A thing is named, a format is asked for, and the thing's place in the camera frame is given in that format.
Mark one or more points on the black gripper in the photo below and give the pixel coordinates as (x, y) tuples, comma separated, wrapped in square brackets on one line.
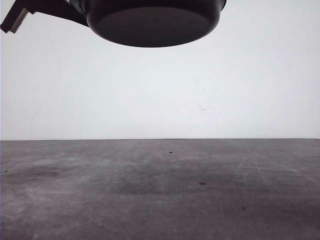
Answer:
[(16, 15)]

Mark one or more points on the black frying pan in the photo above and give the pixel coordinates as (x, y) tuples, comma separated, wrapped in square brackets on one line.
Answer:
[(140, 23)]

